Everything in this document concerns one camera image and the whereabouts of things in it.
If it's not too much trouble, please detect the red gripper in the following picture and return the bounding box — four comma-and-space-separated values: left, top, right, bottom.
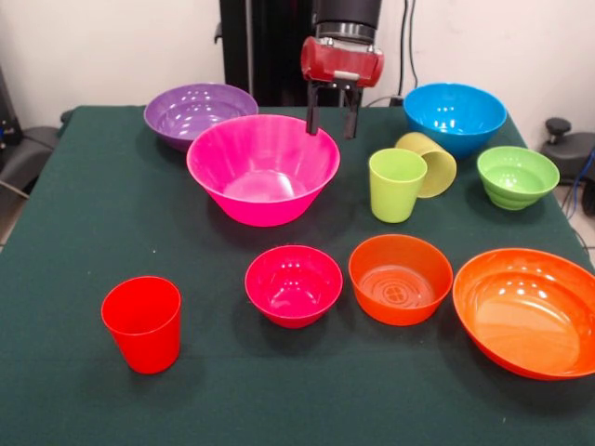
299, 35, 386, 140

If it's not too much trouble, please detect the large magenta bowl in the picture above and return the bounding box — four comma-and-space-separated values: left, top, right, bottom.
185, 113, 341, 228

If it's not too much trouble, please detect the yellow cup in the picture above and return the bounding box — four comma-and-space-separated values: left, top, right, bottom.
394, 131, 458, 200

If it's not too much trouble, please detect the small crimson pink bowl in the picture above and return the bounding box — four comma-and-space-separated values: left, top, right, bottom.
244, 244, 344, 330

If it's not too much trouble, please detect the black robot column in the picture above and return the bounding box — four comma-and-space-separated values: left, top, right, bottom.
218, 0, 373, 107

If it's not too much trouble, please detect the lime green cup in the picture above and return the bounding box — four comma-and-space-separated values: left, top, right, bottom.
368, 148, 429, 224

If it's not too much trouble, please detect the blue bowl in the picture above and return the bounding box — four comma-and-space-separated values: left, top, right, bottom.
402, 82, 509, 160

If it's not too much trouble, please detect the purple bowl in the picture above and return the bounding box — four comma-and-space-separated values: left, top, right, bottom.
142, 82, 259, 152

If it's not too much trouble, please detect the small orange bowl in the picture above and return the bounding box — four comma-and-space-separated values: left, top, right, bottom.
348, 233, 455, 327

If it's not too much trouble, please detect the small green bowl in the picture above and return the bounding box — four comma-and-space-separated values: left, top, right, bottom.
476, 145, 562, 212

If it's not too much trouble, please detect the dark green tablecloth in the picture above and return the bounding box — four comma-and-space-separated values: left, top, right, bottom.
0, 105, 595, 446

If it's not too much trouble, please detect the large orange bowl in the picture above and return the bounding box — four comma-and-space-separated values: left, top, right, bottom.
452, 247, 595, 381

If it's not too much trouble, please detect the red cup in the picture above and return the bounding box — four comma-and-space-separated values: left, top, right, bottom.
100, 276, 182, 375

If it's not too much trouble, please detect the black equipment box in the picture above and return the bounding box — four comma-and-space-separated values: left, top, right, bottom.
0, 64, 22, 154

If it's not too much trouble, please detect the black wall cable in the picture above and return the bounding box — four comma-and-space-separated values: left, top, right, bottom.
398, 0, 419, 101

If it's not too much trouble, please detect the blue cable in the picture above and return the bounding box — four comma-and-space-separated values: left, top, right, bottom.
562, 148, 595, 219

